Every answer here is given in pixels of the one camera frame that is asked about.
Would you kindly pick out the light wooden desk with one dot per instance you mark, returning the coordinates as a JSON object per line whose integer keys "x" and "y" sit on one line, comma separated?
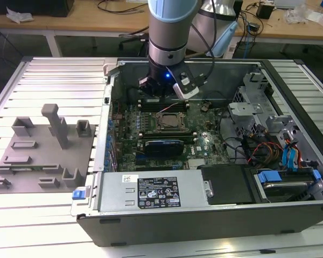
{"x": 83, "y": 18}

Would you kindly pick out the green motherboard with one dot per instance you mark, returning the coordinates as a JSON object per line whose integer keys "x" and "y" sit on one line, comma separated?
{"x": 207, "y": 129}

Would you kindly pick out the clear plastic bag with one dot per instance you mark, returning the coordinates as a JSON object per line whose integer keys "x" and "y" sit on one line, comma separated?
{"x": 298, "y": 13}

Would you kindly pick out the silver metal drive cage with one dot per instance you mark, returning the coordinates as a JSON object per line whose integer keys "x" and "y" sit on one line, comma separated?
{"x": 245, "y": 108}

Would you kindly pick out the blue disk carrier with disk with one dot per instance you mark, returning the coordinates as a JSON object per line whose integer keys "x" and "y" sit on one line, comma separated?
{"x": 269, "y": 176}

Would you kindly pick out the large black box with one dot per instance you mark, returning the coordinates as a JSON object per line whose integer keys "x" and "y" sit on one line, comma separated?
{"x": 43, "y": 6}

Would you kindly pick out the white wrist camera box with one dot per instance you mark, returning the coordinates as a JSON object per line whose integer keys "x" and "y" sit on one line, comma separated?
{"x": 142, "y": 80}
{"x": 188, "y": 92}

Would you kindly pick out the black graphics card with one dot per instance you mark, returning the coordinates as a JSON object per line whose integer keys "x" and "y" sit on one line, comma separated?
{"x": 164, "y": 147}

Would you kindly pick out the silver CPU green substrate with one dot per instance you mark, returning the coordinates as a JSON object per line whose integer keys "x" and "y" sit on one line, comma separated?
{"x": 171, "y": 122}

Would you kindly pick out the black and silver PC case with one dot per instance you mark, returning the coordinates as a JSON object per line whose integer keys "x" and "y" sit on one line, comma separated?
{"x": 177, "y": 228}

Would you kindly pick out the black plastic shroud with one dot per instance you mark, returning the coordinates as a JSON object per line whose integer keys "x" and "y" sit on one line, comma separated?
{"x": 226, "y": 185}

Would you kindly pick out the round coin battery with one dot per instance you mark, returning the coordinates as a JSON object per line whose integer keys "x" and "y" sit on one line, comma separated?
{"x": 205, "y": 107}

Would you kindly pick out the blue case latch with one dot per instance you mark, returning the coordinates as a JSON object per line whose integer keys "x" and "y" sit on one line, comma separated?
{"x": 79, "y": 194}

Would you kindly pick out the crumpled white paper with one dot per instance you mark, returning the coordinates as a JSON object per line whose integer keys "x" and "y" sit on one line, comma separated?
{"x": 19, "y": 16}

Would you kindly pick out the grey plastic parts rack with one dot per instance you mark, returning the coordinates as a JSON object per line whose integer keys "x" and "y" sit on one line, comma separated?
{"x": 43, "y": 150}

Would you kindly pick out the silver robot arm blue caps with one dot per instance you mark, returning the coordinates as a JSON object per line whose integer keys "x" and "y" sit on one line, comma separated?
{"x": 164, "y": 37}

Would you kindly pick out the silver chipset heatsink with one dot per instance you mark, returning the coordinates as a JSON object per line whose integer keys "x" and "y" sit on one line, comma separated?
{"x": 196, "y": 163}

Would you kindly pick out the black computer tower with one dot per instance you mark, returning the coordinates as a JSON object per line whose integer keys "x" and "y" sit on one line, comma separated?
{"x": 239, "y": 5}

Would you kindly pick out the grey laptop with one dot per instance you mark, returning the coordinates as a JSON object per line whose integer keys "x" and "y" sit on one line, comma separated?
{"x": 288, "y": 2}

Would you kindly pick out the small black cube device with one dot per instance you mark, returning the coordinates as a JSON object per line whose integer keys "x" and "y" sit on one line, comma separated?
{"x": 264, "y": 12}

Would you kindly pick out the green RAM stick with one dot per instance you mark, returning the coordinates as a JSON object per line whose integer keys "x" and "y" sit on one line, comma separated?
{"x": 35, "y": 168}

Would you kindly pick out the grey power supply unit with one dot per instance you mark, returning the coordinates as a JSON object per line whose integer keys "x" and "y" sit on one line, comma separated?
{"x": 113, "y": 193}

